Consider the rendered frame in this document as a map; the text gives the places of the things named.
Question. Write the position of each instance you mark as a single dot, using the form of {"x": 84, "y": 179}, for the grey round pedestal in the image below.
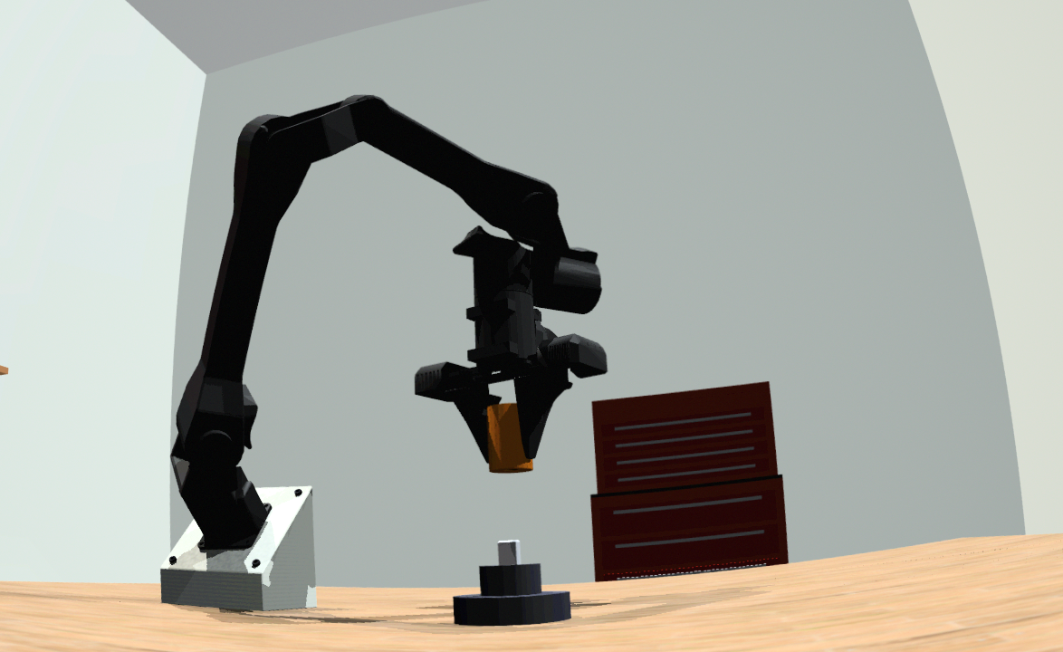
{"x": 510, "y": 594}

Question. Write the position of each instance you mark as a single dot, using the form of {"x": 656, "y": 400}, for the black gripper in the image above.
{"x": 505, "y": 341}

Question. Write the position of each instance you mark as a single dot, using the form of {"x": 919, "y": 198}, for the orange knob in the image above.
{"x": 506, "y": 454}

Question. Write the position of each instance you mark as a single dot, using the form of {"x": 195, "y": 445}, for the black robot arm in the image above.
{"x": 273, "y": 155}

